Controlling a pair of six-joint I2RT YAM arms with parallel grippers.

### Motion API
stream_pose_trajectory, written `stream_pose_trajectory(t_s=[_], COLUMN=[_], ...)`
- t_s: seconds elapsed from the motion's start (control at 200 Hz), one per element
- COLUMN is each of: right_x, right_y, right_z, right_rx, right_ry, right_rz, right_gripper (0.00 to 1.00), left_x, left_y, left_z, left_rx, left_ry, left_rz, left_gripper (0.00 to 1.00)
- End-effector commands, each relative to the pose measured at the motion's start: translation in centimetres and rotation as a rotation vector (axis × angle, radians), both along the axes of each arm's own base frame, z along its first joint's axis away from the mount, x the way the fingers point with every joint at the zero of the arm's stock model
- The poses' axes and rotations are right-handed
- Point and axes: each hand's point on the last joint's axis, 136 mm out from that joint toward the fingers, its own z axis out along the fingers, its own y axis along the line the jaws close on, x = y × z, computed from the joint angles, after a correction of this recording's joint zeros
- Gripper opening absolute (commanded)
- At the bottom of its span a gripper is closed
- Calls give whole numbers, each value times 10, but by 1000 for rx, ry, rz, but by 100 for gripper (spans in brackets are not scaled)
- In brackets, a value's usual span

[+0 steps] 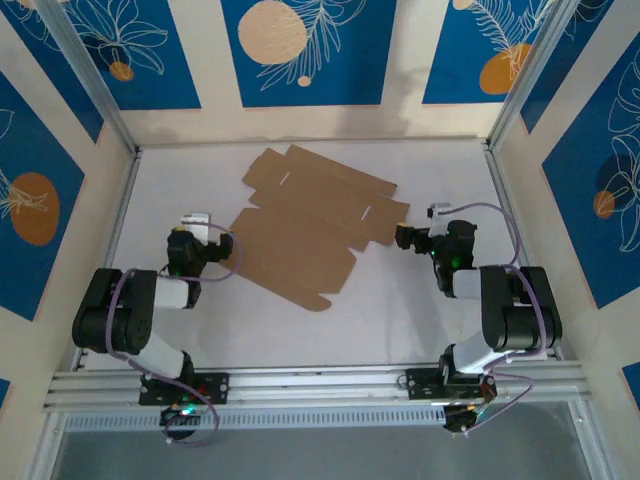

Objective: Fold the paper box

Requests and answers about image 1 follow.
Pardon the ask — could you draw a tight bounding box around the brown cardboard box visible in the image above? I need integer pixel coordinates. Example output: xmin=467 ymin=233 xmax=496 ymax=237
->
xmin=219 ymin=143 xmax=412 ymax=314

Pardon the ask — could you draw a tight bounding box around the black controller board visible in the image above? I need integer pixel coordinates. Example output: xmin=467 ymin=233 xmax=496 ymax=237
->
xmin=159 ymin=404 xmax=219 ymax=441
xmin=442 ymin=402 xmax=496 ymax=434

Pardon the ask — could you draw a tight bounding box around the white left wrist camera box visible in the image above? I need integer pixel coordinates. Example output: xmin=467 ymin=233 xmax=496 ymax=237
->
xmin=180 ymin=213 xmax=212 ymax=245

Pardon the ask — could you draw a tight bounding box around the aluminium table side rail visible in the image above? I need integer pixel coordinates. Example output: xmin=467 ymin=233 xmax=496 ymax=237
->
xmin=72 ymin=147 xmax=144 ymax=371
xmin=482 ymin=141 xmax=566 ymax=361

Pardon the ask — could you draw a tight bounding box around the blue floral wall panel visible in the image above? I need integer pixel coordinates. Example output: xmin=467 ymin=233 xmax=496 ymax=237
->
xmin=422 ymin=0 xmax=566 ymax=106
xmin=0 ymin=72 xmax=86 ymax=322
xmin=519 ymin=0 xmax=619 ymax=135
xmin=0 ymin=0 xmax=105 ymax=146
xmin=542 ymin=34 xmax=640 ymax=311
xmin=63 ymin=0 xmax=203 ymax=112
xmin=221 ymin=0 xmax=399 ymax=109

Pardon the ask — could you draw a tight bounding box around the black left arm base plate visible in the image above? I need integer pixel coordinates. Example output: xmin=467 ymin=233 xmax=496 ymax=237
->
xmin=138 ymin=372 xmax=231 ymax=406

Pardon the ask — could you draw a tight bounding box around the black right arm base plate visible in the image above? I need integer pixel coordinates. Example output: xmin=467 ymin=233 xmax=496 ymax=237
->
xmin=405 ymin=367 xmax=499 ymax=401

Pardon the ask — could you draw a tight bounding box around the long aluminium mounting rail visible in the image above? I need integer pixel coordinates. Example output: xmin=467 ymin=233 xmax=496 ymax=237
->
xmin=42 ymin=367 xmax=594 ymax=414

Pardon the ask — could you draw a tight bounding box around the grey slotted cable duct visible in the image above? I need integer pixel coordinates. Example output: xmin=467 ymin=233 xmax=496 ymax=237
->
xmin=62 ymin=407 xmax=449 ymax=434

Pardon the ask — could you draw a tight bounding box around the aluminium corner post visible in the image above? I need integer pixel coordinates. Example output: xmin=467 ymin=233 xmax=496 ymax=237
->
xmin=35 ymin=0 xmax=141 ymax=156
xmin=487 ymin=0 xmax=587 ymax=149

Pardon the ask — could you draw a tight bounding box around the aluminium frame bar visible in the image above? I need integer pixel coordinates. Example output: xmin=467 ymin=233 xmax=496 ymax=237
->
xmin=27 ymin=413 xmax=69 ymax=480
xmin=568 ymin=399 xmax=615 ymax=480

